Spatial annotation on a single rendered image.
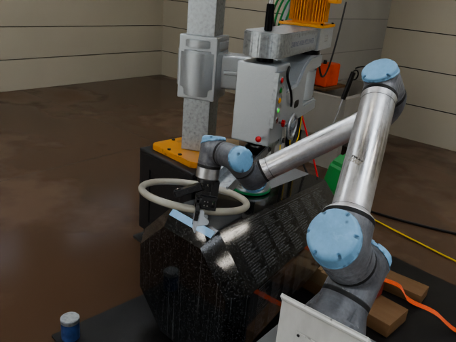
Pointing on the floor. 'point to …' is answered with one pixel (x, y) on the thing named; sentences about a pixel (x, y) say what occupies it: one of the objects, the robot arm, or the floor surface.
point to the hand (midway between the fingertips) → (193, 226)
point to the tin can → (70, 327)
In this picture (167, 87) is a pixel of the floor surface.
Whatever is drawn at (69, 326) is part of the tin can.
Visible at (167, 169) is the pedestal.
